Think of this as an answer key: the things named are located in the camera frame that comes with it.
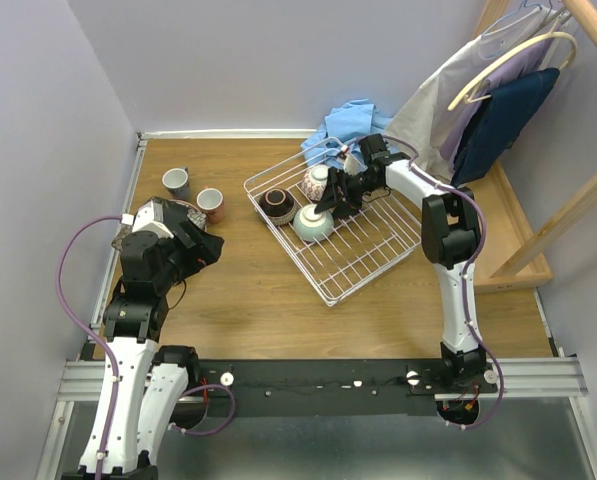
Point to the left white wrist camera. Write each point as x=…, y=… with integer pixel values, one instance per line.
x=149, y=218

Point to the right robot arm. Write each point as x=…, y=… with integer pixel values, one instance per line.
x=451, y=238

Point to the pink mug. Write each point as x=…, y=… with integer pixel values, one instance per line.
x=211, y=202

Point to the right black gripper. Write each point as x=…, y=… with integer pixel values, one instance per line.
x=348, y=204

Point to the wooden clothes rack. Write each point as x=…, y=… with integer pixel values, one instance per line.
x=513, y=257

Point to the light blue cloth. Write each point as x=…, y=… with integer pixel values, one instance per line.
x=354, y=119

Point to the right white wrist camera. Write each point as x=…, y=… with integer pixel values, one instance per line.
x=358, y=154

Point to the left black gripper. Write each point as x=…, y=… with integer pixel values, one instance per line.
x=198, y=239

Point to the dark brown bowl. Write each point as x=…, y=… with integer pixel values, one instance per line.
x=278, y=206

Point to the light green ribbed bowl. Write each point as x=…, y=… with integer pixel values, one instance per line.
x=311, y=226

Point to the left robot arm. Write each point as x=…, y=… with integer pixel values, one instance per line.
x=142, y=380

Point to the grey mug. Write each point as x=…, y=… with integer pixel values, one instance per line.
x=176, y=181

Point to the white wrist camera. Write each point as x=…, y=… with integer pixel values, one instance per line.
x=149, y=218
x=358, y=154

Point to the navy blue garment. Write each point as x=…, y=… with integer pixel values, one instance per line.
x=498, y=122

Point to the red white patterned bowl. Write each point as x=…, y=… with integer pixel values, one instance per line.
x=314, y=182

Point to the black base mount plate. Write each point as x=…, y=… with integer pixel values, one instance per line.
x=346, y=387

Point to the white wire dish rack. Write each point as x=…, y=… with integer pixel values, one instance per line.
x=359, y=249

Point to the blue wire hanger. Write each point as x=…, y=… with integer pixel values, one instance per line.
x=513, y=28

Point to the white t-shirt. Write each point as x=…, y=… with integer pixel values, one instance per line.
x=425, y=120

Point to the black square plate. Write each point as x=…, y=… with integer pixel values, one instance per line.
x=176, y=210

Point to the grey clothes hanger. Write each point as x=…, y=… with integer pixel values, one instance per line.
x=556, y=19

